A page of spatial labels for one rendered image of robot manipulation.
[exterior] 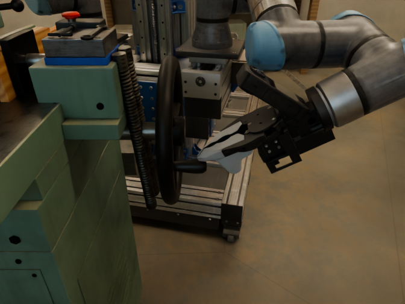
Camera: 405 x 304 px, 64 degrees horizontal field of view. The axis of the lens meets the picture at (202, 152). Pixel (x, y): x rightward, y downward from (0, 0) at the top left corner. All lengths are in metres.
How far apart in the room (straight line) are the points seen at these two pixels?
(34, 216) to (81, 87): 0.21
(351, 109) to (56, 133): 0.45
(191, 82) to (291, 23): 0.62
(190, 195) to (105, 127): 0.88
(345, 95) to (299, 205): 1.30
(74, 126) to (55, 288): 0.28
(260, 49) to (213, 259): 1.08
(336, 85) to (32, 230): 0.49
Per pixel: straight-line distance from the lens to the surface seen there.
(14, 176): 0.47
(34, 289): 0.67
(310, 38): 0.54
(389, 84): 0.51
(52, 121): 0.56
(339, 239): 1.64
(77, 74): 0.56
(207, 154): 0.52
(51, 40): 0.57
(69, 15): 0.64
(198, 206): 1.39
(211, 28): 1.19
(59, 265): 0.61
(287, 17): 0.55
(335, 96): 0.49
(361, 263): 1.58
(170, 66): 0.56
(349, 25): 0.58
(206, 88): 1.11
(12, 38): 0.64
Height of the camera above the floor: 1.12
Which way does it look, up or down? 32 degrees down
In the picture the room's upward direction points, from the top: straight up
